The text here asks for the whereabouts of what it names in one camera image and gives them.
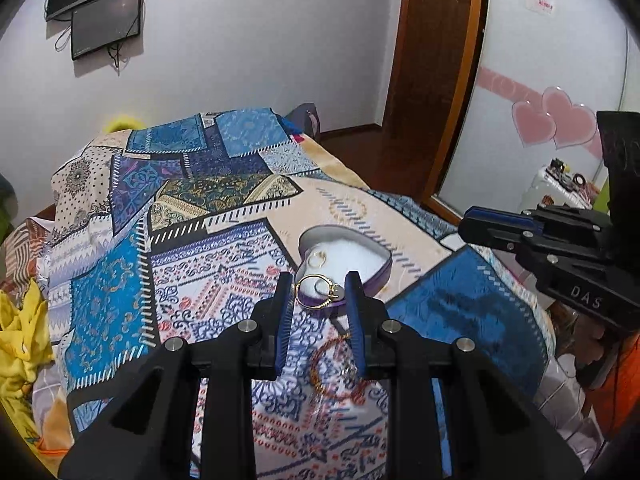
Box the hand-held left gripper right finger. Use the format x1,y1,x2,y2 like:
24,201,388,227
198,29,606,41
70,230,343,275
343,270,587,480

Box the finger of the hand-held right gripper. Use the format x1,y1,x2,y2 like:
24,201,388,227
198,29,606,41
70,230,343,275
457,205,615,262

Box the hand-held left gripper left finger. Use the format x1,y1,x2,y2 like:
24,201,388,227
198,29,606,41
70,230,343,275
57,272,296,480

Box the large gold bangle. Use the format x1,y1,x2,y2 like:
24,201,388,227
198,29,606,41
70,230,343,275
294,274,347,311

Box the purple heart-shaped jewelry box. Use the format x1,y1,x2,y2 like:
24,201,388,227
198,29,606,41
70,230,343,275
295,226,392,310

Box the orange beaded bracelet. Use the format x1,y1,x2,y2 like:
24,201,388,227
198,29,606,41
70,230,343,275
309,336,362,402

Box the white cluttered side table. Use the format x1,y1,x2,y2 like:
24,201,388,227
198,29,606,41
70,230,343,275
519,158,601,216

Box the white checked bed sheet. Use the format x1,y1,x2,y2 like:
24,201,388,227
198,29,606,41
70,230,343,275
532,305,606,443

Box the orange cloth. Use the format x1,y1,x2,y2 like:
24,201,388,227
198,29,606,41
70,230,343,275
582,332,640,443

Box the patchwork printed blanket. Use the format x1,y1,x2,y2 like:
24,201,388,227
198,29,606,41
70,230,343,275
35,107,551,480

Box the white sliding wardrobe door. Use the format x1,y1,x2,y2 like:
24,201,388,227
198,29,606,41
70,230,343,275
434,0,632,221

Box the brown wooden door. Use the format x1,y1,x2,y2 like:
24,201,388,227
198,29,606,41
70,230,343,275
381,0,492,196

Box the purple bag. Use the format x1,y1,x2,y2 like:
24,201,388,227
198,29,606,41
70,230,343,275
289,103,322,140

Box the yellow plush toy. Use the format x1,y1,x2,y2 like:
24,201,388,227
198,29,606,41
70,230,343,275
104,114,143,134

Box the yellow cloth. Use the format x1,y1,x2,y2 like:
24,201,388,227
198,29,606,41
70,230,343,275
0,277,55,461

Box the striped orange pillow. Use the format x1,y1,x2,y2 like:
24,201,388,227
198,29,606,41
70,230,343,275
0,217,57,293

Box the small black monitor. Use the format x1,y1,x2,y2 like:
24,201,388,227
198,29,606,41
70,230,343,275
70,0,144,61

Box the pink heart wall decoration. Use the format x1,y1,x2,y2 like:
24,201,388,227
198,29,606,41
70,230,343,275
510,86,599,150

